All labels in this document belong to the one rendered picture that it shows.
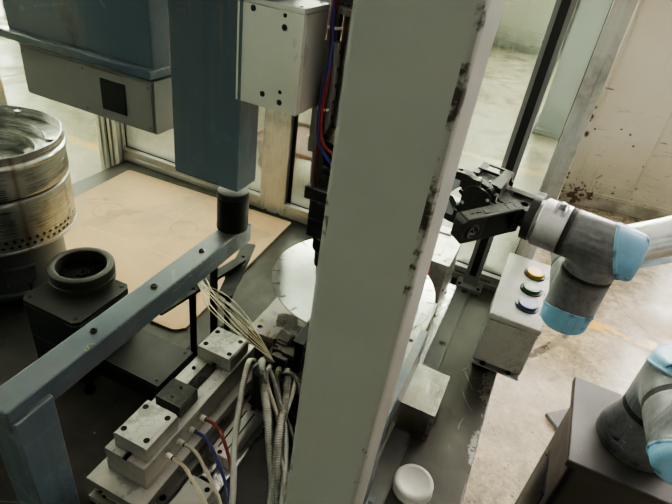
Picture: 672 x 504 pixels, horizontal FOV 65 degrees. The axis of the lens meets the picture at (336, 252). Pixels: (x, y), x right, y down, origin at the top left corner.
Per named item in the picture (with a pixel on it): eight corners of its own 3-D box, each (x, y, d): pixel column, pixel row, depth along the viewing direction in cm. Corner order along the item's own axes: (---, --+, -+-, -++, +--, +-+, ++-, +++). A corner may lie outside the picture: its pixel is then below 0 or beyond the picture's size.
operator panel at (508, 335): (492, 297, 141) (510, 251, 133) (533, 312, 138) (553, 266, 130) (470, 362, 119) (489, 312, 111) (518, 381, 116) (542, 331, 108)
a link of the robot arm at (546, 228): (548, 262, 79) (566, 218, 73) (519, 249, 80) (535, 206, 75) (562, 237, 84) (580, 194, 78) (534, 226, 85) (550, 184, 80)
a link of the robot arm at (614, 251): (623, 298, 74) (651, 248, 69) (546, 266, 78) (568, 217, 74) (630, 273, 80) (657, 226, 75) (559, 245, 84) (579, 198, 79)
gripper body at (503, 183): (470, 196, 91) (538, 223, 86) (449, 220, 85) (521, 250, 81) (480, 158, 86) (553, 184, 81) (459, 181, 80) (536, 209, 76)
